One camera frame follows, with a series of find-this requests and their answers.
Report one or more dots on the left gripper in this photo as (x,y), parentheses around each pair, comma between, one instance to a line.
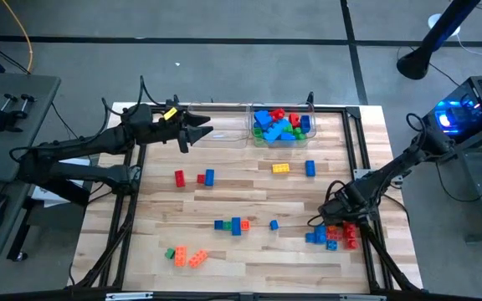
(149,125)

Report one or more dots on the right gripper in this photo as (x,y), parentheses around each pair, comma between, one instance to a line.
(345,207)

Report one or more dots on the small orange square block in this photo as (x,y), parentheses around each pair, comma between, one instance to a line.
(245,225)
(332,229)

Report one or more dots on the red eight-stud block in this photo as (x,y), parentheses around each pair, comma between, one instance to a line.
(334,236)
(179,178)

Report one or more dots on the small blue square block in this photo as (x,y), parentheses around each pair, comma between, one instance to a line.
(274,225)
(310,237)
(331,245)
(218,225)

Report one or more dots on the small red square block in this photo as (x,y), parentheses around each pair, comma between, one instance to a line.
(201,179)

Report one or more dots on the large green block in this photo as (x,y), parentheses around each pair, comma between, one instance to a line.
(257,135)
(299,134)
(290,128)

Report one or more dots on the large light blue block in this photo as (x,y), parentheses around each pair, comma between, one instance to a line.
(263,118)

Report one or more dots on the yellow eight-stud block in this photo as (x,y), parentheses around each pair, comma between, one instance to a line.
(280,168)

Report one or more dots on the long light blue block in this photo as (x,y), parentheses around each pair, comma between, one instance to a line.
(277,131)

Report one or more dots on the small green square block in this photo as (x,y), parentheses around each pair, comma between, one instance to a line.
(227,226)
(170,253)

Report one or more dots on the blue eight-stud block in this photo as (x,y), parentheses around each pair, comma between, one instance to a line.
(236,226)

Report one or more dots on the orange eight-stud block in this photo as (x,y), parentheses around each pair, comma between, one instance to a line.
(180,256)
(198,258)

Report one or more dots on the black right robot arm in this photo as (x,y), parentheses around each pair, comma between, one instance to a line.
(391,171)

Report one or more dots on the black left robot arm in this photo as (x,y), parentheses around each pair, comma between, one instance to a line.
(78,144)

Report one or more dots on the yellow tape tag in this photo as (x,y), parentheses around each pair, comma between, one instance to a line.
(170,113)

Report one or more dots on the clear plastic bin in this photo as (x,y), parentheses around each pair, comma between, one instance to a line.
(283,146)
(224,125)

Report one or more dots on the silver mounting plate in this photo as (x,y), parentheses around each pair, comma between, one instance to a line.
(359,173)

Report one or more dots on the black stand leg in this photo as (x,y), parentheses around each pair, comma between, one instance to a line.
(69,194)

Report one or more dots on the computer case with blue lights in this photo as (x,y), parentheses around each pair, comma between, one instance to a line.
(475,104)

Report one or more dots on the white box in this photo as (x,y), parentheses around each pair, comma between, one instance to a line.
(42,196)

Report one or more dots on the dark grey side desk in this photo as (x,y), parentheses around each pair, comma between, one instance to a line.
(11,125)

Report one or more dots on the black desk clamp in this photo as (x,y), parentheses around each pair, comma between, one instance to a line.
(8,115)

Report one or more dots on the black stand pole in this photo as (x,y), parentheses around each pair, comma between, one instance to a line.
(437,37)

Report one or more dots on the black caster wheel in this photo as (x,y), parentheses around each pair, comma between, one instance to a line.
(21,256)

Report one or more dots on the black frame knob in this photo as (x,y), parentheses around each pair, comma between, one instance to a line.
(176,100)
(310,97)

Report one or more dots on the silver bottom bracket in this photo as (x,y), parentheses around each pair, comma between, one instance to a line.
(129,296)
(362,297)

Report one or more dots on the black aluminium table frame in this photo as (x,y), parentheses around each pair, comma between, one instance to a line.
(370,109)

